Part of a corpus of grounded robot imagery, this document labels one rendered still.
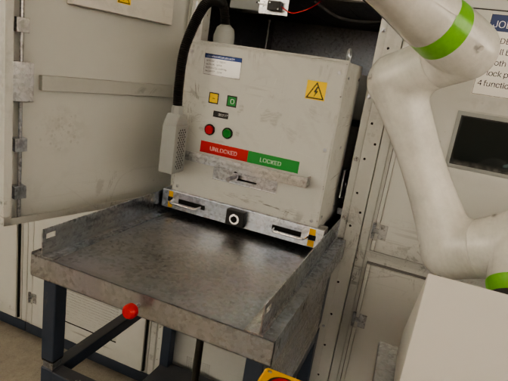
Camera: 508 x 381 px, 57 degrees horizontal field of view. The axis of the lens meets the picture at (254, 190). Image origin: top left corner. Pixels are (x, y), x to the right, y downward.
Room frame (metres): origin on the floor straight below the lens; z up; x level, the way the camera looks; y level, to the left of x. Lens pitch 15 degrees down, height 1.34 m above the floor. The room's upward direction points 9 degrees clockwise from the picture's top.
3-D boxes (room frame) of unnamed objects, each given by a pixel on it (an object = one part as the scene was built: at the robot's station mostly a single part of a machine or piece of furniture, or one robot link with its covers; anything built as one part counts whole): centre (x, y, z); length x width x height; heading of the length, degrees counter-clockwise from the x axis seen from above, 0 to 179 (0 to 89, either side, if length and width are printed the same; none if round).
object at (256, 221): (1.37, 0.03, 0.89); 0.54 x 0.05 x 0.06; 70
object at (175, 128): (1.36, 0.26, 1.09); 0.08 x 0.05 x 0.17; 160
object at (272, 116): (1.35, 0.03, 1.15); 0.48 x 0.01 x 0.48; 70
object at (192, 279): (1.21, 0.09, 0.82); 0.68 x 0.62 x 0.06; 160
